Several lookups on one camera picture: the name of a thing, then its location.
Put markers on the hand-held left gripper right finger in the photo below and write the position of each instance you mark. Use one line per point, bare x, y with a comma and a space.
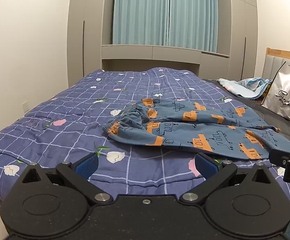
206, 167

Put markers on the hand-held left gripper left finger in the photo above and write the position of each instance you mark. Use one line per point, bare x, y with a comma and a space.
86, 166

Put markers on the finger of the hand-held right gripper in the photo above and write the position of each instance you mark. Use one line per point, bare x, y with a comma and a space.
277, 157

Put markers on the blue pants with orange print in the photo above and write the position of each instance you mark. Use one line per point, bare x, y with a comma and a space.
185, 127

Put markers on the purple grid floral quilt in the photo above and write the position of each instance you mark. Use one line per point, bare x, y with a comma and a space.
72, 130

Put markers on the grey bed sheet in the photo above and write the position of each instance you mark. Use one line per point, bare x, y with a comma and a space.
257, 112

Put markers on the white shopping bag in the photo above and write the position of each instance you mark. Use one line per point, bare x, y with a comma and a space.
283, 97

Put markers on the light blue blanket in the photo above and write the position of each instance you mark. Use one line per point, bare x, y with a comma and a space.
245, 86

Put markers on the wooden padded headboard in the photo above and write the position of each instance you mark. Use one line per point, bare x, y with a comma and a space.
275, 65

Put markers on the grey window cabinet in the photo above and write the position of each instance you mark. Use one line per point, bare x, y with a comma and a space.
160, 55

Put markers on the grey wardrobe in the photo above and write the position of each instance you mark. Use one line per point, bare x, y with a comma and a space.
237, 30
87, 30

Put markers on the teal window curtain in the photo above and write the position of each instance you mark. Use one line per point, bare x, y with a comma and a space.
165, 12

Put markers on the white wall outlet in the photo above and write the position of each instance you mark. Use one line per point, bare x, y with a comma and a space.
25, 105

